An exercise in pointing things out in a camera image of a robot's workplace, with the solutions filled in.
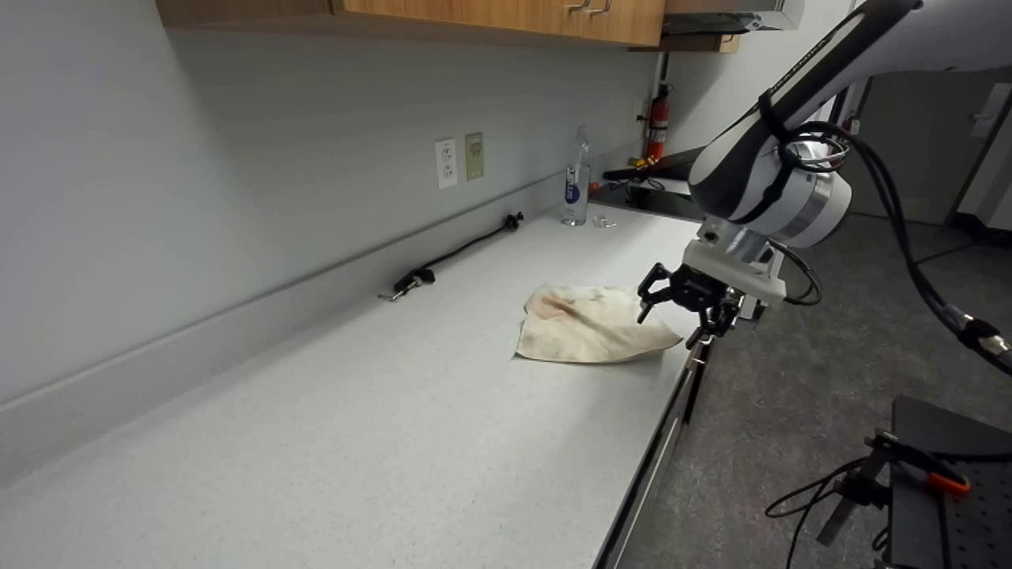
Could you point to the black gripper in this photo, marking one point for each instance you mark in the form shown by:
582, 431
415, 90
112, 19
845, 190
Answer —
700, 293

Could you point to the cream stained towel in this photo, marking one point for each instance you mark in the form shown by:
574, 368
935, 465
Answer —
589, 326

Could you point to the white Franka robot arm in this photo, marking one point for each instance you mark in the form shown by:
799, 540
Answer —
841, 64

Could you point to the clear water bottle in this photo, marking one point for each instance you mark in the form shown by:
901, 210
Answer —
574, 184

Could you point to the red fire extinguisher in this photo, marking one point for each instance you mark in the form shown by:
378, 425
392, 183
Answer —
660, 116

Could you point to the black breadboard table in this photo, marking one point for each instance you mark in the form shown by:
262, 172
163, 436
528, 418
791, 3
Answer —
954, 494

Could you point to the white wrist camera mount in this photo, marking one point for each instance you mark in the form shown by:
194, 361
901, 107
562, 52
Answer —
738, 271

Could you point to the beige wall plate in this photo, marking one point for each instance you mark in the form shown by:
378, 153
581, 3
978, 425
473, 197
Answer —
475, 158

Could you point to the white wall outlet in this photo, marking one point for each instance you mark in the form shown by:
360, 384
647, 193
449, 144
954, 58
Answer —
447, 164

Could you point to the dark wall shelf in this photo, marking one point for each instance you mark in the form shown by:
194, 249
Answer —
728, 23

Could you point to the wooden wall cabinet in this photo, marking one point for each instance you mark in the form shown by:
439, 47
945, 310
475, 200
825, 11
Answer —
445, 15

